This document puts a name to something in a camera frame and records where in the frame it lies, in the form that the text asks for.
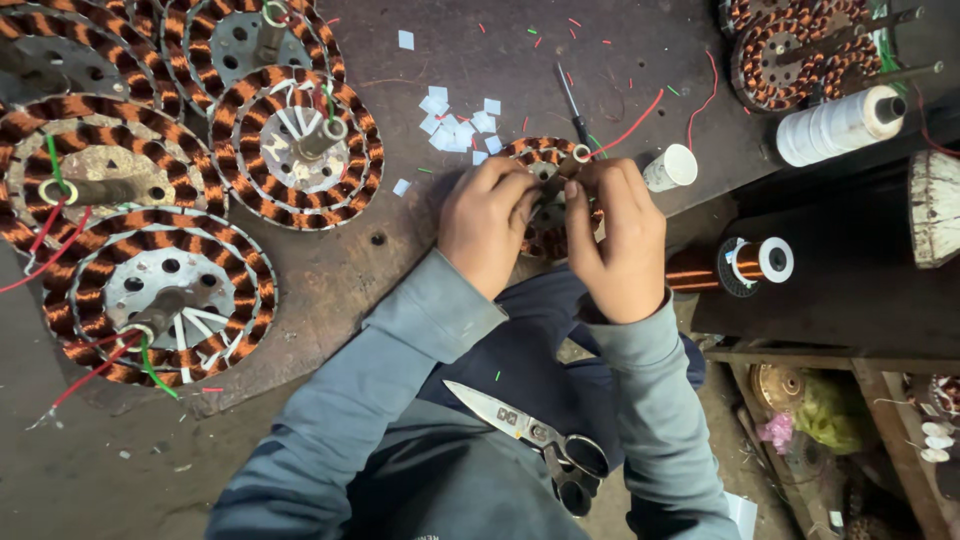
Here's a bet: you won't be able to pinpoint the person's left hand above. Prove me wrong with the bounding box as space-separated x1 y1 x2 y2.
438 155 543 302

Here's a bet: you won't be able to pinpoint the person's right hand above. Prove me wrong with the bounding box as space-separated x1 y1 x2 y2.
562 156 669 326

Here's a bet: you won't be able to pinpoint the copper-wound motor stator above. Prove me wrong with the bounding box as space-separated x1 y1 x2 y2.
816 30 946 103
209 64 386 232
498 135 606 261
730 6 926 114
40 205 280 390
0 93 228 258
160 0 347 115
0 0 186 121

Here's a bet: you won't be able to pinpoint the white paper cup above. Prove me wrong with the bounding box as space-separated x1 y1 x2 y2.
642 143 699 194

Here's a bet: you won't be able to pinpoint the pile of white paper pieces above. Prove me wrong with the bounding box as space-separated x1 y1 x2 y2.
417 85 504 167

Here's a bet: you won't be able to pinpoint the person's dark blue trousers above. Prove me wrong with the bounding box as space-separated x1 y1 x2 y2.
414 264 708 477

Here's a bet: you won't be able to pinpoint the dark wooden bench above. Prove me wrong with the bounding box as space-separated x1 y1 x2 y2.
688 96 960 363

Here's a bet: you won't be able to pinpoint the white thread spool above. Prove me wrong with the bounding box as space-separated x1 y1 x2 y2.
775 84 909 168

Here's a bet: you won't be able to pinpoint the cluttered wooden shelf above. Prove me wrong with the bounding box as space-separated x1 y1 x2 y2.
703 346 960 540

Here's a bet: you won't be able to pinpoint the white paper sheet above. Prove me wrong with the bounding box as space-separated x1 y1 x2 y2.
723 490 759 540

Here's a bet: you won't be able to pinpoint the worn white wooden block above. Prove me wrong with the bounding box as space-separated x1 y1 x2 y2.
908 149 960 270

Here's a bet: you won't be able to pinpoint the copper wire spool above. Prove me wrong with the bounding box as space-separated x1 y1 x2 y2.
665 235 795 299

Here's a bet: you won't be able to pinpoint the long red wire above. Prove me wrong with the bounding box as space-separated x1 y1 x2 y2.
588 87 667 161

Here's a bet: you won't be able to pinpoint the black-handled awl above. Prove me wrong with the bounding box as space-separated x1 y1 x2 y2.
554 61 594 148

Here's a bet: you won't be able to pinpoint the thin red wire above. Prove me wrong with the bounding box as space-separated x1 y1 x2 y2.
685 50 720 153

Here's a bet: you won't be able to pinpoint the steel scissors with black handles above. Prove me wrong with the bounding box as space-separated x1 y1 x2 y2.
442 378 611 519

